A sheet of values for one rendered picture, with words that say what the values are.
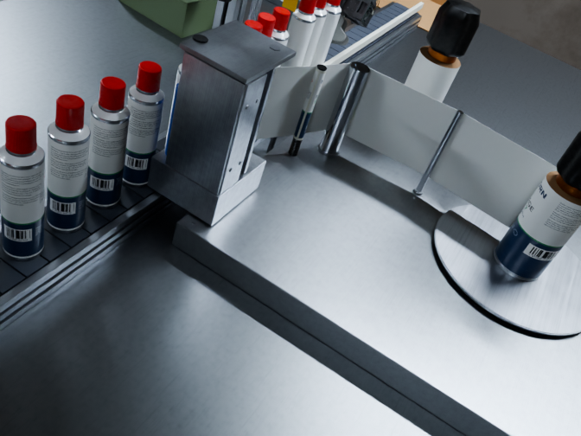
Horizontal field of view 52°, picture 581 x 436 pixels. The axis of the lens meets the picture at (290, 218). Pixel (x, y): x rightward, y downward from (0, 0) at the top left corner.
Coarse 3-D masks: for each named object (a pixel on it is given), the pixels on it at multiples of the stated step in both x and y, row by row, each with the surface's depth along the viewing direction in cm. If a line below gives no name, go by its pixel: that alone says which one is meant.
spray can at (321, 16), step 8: (320, 0) 126; (320, 8) 127; (320, 16) 128; (320, 24) 129; (312, 32) 130; (320, 32) 131; (312, 40) 131; (312, 48) 133; (304, 56) 133; (312, 56) 135; (304, 64) 135
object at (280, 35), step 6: (276, 12) 111; (282, 12) 112; (288, 12) 112; (276, 18) 112; (282, 18) 112; (288, 18) 113; (276, 24) 113; (282, 24) 113; (276, 30) 113; (282, 30) 114; (276, 36) 113; (282, 36) 114; (288, 36) 115; (282, 42) 114
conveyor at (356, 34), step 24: (384, 24) 178; (336, 48) 156; (144, 192) 96; (96, 216) 89; (0, 240) 81; (48, 240) 83; (72, 240) 84; (0, 264) 78; (24, 264) 79; (0, 288) 76
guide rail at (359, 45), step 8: (416, 8) 186; (400, 16) 177; (408, 16) 183; (392, 24) 171; (376, 32) 163; (384, 32) 168; (368, 40) 158; (352, 48) 150; (360, 48) 156; (336, 56) 144; (344, 56) 147; (328, 64) 140
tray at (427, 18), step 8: (384, 0) 208; (392, 0) 210; (400, 0) 213; (408, 0) 215; (416, 0) 217; (424, 0) 220; (432, 0) 221; (440, 0) 220; (424, 8) 213; (432, 8) 216; (424, 16) 207; (432, 16) 209; (424, 24) 201
